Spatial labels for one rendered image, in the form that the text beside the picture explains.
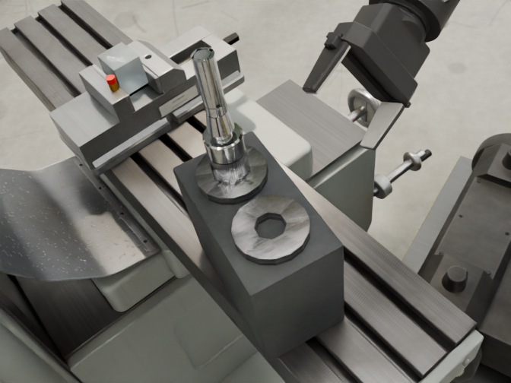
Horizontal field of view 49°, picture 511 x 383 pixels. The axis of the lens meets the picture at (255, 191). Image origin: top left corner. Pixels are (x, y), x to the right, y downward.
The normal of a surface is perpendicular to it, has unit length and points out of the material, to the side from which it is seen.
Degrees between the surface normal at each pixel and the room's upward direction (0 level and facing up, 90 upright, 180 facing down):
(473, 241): 0
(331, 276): 90
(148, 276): 90
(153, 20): 0
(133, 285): 90
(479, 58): 0
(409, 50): 63
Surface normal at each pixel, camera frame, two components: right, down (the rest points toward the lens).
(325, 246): -0.13, -0.62
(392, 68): 0.52, 0.20
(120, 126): 0.63, 0.55
